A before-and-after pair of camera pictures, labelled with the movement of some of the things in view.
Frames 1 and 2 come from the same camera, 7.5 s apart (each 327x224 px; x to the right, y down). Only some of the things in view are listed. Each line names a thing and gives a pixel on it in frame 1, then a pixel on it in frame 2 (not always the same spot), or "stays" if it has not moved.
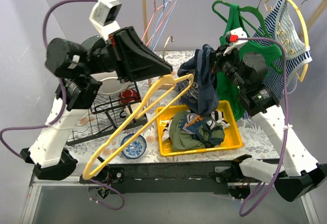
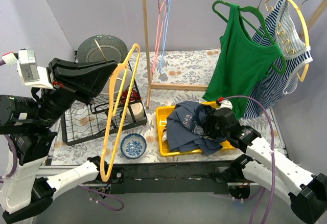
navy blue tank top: [202, 95] → [185, 129]
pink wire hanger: [155, 10] → [161, 32]
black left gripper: [118, 56] → [53, 75]
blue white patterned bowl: [136, 149] stays
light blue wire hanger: [164, 6] → [167, 11]
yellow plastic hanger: [93, 168] → [102, 168]
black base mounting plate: [174, 178] stays
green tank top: [234, 43] stays
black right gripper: [219, 56] → [213, 126]
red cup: [129, 95] stays
